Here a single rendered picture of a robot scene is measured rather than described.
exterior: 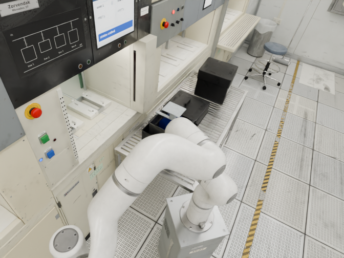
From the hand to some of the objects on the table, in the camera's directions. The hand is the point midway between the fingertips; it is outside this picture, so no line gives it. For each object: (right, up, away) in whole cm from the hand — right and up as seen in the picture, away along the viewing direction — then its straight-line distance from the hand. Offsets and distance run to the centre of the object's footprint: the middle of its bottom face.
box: (+69, +86, +136) cm, 175 cm away
